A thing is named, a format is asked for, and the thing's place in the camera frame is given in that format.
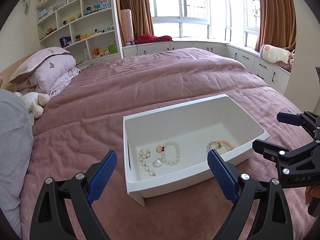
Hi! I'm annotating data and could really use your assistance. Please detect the wooden headboard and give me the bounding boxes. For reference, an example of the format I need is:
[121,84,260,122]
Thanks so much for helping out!
[1,53,33,92]

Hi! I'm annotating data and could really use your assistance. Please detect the white jade bead bracelet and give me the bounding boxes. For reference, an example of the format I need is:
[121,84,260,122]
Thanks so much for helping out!
[161,140,181,166]

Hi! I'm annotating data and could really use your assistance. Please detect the red cloth on sill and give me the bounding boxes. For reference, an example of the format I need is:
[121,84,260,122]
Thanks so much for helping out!
[137,34,172,44]

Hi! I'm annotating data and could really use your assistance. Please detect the white wall bookshelf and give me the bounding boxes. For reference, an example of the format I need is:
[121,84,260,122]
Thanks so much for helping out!
[36,0,123,68]

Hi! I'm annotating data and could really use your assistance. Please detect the left brown curtain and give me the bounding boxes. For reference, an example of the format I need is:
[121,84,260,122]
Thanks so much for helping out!
[117,0,154,38]

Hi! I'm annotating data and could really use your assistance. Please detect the white plush toy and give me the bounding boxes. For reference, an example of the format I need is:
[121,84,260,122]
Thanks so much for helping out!
[14,92,50,119]

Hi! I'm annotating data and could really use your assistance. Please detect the pearl strand earring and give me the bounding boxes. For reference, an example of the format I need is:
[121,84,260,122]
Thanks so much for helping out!
[141,161,156,177]

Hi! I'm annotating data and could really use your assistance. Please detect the right brown curtain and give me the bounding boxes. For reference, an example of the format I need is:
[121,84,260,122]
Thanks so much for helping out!
[255,0,296,51]

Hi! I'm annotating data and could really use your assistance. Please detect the brown curtain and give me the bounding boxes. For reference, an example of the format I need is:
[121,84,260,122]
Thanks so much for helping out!
[255,0,296,51]
[117,0,154,38]

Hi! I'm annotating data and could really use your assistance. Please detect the pink plush bedspread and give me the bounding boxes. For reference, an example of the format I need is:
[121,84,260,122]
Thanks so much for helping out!
[19,47,318,240]

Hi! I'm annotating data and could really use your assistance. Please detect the white plastic storage bin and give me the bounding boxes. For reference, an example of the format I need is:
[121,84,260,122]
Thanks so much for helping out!
[123,94,269,204]

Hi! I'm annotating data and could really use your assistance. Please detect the grey pillow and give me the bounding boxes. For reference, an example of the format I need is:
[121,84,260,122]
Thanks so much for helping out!
[1,89,33,238]

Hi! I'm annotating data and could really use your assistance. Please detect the white window cabinet row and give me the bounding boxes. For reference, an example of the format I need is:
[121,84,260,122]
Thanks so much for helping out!
[123,41,290,94]

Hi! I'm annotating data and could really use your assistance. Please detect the person's right hand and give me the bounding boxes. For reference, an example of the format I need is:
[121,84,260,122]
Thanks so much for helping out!
[305,185,320,204]

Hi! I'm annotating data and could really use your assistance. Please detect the colourful bead bracelet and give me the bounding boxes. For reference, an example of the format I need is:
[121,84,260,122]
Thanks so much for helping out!
[206,139,236,152]

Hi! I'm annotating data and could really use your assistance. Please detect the white window frame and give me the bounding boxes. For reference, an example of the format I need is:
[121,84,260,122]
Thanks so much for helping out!
[149,0,260,49]

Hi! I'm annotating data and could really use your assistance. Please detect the folded lilac quilt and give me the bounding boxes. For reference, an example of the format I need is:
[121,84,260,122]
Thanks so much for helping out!
[14,55,81,97]

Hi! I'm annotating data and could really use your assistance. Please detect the silver heart charm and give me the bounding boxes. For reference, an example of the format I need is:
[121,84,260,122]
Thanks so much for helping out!
[152,158,163,167]

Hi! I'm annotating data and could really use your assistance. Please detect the pink cylindrical appliance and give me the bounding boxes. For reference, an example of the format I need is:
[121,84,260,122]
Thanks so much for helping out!
[120,9,135,44]

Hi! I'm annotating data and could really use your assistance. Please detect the lilac top pillow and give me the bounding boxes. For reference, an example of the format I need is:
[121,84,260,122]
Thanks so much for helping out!
[8,47,69,84]

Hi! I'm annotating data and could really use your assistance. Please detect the pearl cluster earring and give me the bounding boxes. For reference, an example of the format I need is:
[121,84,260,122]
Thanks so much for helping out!
[138,149,151,162]

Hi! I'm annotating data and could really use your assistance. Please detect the floral rolled blanket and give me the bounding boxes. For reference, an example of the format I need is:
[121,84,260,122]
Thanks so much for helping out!
[260,44,291,63]

